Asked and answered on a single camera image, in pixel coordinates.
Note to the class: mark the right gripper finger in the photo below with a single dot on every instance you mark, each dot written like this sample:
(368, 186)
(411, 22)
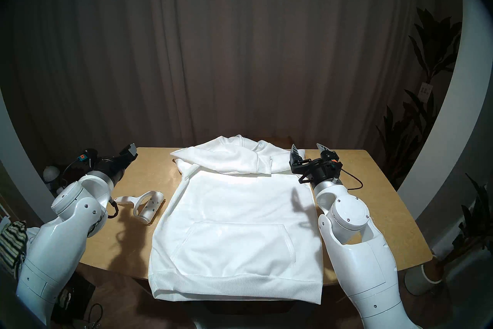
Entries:
(322, 147)
(295, 153)

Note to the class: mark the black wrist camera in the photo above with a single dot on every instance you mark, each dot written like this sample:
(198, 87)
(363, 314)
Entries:
(330, 158)
(88, 155)

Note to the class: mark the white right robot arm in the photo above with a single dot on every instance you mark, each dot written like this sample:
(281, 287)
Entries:
(362, 255)

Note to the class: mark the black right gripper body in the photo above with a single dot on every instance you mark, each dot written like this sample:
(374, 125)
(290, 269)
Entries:
(314, 170)

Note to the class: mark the plant in white pot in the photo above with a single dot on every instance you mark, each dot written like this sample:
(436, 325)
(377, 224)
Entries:
(429, 274)

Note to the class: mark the tall dark leafy plant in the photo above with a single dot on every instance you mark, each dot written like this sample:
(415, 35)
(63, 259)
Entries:
(435, 43)

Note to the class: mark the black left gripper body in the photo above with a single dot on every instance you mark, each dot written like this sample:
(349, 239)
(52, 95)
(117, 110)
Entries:
(109, 168)

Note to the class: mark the white lint roller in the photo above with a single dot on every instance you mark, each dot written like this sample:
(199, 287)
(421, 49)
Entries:
(148, 208)

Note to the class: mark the white mushroom lamp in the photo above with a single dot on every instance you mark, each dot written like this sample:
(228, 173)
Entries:
(49, 173)

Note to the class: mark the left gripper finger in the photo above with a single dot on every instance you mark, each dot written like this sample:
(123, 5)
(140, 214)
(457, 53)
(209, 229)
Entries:
(125, 162)
(131, 149)

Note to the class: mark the white paper plant tag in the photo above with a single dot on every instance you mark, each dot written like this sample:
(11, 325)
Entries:
(426, 90)

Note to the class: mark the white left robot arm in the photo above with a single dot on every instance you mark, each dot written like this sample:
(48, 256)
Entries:
(57, 239)

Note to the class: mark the black white striped cloth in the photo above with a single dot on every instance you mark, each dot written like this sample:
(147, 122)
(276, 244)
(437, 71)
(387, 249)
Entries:
(11, 243)

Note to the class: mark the brown pleated curtain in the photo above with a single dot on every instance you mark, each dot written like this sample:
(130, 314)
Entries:
(231, 43)

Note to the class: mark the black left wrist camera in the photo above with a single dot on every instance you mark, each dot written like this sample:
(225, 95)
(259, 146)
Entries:
(88, 155)

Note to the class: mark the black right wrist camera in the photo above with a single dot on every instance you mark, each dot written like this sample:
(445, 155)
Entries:
(330, 158)

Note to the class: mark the white hoodie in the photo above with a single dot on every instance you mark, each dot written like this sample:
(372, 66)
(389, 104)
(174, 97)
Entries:
(238, 247)

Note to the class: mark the white curved arch pillar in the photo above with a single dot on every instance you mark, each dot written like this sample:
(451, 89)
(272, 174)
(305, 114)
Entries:
(19, 162)
(450, 127)

